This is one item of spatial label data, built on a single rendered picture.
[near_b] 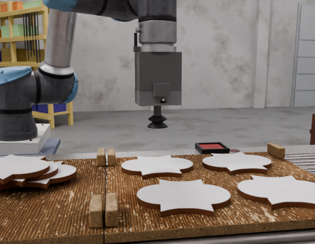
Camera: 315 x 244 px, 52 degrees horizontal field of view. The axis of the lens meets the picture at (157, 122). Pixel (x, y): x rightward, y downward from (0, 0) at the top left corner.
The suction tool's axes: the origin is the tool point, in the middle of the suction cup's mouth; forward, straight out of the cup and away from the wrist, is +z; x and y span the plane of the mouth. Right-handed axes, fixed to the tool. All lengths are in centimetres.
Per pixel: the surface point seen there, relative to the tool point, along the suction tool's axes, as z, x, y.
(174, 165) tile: 8.0, -2.1, 3.1
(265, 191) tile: 8.0, -18.5, 14.4
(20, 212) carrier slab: 9.0, -16.2, -24.2
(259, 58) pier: -28, 719, 425
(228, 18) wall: -127, 738, 340
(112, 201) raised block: 6.4, -21.0, -10.9
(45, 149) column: 16, 47, -29
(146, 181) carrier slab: 9.0, -7.4, -3.6
